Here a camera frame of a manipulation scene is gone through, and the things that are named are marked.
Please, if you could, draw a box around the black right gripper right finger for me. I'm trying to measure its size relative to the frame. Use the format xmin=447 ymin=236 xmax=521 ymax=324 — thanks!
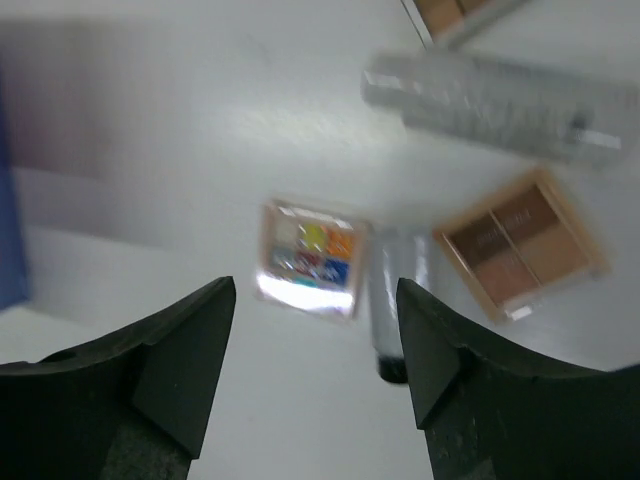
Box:
xmin=396 ymin=279 xmax=639 ymax=479

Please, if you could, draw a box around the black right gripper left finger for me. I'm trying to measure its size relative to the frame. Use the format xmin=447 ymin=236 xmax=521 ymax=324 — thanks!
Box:
xmin=1 ymin=277 xmax=236 ymax=479

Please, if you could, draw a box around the clear tube with black cap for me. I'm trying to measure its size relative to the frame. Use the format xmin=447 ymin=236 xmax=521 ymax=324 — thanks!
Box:
xmin=368 ymin=228 xmax=431 ymax=385

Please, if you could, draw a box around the colourful eyeshadow palette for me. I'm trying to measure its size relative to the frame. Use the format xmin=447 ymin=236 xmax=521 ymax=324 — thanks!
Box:
xmin=255 ymin=200 xmax=370 ymax=319

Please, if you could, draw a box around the clear lip gloss tube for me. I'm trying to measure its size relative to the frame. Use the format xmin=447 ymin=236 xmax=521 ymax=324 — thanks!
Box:
xmin=361 ymin=48 xmax=639 ymax=168

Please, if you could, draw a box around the purple blue drawer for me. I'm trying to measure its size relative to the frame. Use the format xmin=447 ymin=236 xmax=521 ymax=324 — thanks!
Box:
xmin=0 ymin=59 xmax=29 ymax=311

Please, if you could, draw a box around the square blush palette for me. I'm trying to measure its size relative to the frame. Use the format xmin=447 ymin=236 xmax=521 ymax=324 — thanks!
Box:
xmin=433 ymin=168 xmax=610 ymax=322

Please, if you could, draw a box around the long brown eyeshadow palette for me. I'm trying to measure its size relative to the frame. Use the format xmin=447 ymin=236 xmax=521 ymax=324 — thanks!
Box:
xmin=401 ymin=0 xmax=526 ymax=48

